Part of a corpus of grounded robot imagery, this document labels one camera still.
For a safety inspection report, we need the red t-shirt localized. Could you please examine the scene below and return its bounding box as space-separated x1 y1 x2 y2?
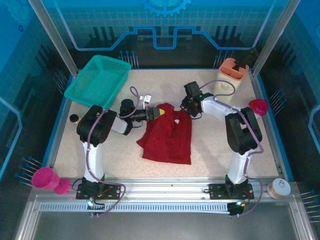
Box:
136 102 193 166

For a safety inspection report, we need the cream knife block orange top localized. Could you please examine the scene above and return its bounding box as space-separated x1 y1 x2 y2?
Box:
213 57 250 100

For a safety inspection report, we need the teal plastic basket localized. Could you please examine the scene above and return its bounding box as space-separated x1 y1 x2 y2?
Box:
63 54 133 110

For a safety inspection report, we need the clear cup pink lid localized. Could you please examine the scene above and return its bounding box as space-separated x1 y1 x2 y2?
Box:
248 99 269 117

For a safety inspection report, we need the small magenta foam ball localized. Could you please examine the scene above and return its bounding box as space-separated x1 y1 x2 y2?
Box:
53 178 72 195

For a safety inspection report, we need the small black controller board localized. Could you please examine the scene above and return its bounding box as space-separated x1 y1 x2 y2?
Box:
86 199 106 218
228 201 248 218

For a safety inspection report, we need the magenta foam cup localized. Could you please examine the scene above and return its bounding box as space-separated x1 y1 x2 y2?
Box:
31 167 61 191

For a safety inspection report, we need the copper tape roll white top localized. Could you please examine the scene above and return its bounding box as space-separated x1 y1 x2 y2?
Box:
266 178 292 200

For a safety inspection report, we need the black knife handle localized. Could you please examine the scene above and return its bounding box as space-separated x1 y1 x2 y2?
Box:
233 48 258 71

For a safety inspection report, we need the aluminium mounting rail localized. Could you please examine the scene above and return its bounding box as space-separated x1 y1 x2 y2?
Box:
52 176 276 201

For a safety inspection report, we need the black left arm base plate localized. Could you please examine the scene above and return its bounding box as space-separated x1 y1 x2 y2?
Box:
76 183 122 201

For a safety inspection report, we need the white slotted cable duct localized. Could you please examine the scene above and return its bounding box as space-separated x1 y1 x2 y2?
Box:
39 201 231 214

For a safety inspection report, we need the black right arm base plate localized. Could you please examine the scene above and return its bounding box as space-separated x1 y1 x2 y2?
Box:
208 183 255 201

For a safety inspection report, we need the aluminium frame post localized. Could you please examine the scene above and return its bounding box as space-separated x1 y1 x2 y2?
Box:
251 0 302 76
26 0 83 77

